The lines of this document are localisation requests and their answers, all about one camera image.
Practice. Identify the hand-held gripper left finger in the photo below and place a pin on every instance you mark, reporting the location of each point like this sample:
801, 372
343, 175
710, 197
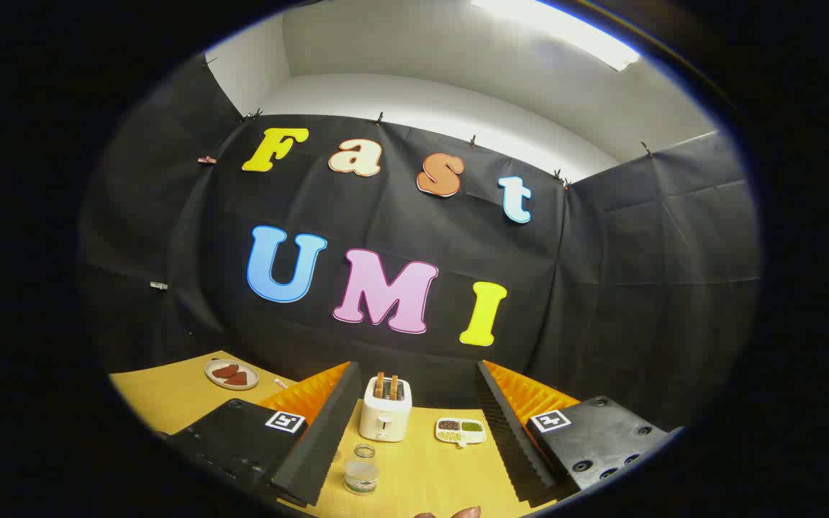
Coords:
321, 446

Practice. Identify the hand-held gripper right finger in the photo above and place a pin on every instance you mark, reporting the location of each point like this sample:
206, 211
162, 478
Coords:
512, 446

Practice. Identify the clear plastic bottle green label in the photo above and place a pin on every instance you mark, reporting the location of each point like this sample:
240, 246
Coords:
362, 471

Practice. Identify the white divided seed dish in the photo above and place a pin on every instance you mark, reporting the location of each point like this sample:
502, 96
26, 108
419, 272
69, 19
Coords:
460, 430

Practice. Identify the white toaster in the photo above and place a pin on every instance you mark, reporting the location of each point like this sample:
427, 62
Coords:
384, 421

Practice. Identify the brown toast slice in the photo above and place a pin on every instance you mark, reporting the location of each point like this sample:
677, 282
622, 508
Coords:
379, 385
393, 387

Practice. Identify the wooden table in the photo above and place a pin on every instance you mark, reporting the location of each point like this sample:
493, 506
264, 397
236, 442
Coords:
429, 475

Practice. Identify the red food piece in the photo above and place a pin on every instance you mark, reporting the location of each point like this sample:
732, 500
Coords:
225, 371
238, 379

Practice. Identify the small round grey plate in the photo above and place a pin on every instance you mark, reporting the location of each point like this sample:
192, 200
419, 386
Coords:
214, 380

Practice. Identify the black backdrop cloth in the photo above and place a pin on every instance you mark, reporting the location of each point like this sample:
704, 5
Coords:
601, 288

